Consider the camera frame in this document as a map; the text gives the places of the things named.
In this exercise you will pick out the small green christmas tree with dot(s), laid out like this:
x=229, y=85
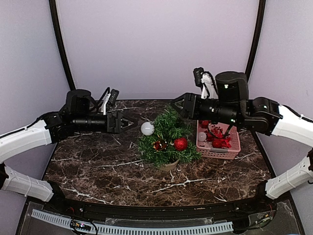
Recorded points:
x=168, y=126

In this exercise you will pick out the red ball ornament cluster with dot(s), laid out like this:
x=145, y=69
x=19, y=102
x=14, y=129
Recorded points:
x=216, y=135

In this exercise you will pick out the left black frame pole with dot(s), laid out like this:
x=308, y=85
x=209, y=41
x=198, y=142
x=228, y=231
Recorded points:
x=60, y=44

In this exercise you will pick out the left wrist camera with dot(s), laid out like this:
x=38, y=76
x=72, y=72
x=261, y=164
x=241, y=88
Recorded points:
x=109, y=98

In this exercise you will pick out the right black frame pole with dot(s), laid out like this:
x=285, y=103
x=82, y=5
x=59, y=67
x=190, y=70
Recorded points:
x=255, y=39

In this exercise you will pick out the pink plastic basket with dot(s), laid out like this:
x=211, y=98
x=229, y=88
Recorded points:
x=220, y=153

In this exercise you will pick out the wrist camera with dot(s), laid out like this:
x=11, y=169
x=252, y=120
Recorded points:
x=109, y=98
x=206, y=82

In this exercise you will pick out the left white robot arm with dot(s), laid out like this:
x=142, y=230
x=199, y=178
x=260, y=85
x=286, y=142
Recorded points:
x=19, y=141

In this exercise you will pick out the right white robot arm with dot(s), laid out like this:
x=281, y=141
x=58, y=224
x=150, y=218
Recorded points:
x=297, y=130

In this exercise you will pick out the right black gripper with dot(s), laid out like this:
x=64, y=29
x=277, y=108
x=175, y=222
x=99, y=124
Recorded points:
x=190, y=109

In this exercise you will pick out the black frame pole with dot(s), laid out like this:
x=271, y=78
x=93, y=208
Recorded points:
x=60, y=44
x=255, y=39

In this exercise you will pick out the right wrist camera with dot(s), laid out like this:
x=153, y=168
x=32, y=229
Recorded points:
x=206, y=82

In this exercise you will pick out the red drum ornament gold trim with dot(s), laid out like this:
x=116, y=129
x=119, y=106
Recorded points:
x=159, y=145

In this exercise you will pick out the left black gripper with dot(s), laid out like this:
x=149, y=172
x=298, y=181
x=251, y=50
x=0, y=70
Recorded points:
x=117, y=123

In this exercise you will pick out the white ball ornament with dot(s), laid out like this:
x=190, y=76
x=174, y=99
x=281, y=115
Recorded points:
x=147, y=128
x=202, y=136

